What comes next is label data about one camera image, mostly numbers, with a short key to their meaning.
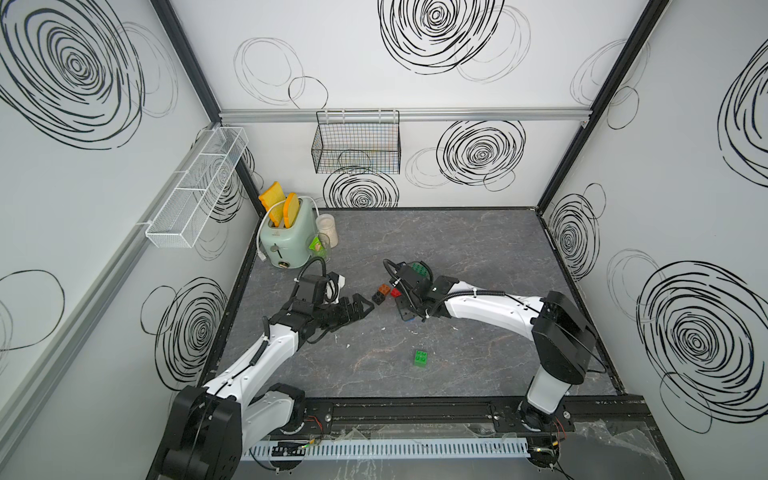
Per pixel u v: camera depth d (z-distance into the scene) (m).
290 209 0.92
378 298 0.94
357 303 0.74
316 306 0.67
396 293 0.68
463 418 0.75
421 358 0.81
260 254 1.02
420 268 0.77
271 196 0.95
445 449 0.96
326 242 1.03
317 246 1.02
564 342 0.45
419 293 0.65
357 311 0.73
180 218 0.72
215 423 0.39
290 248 0.94
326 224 1.02
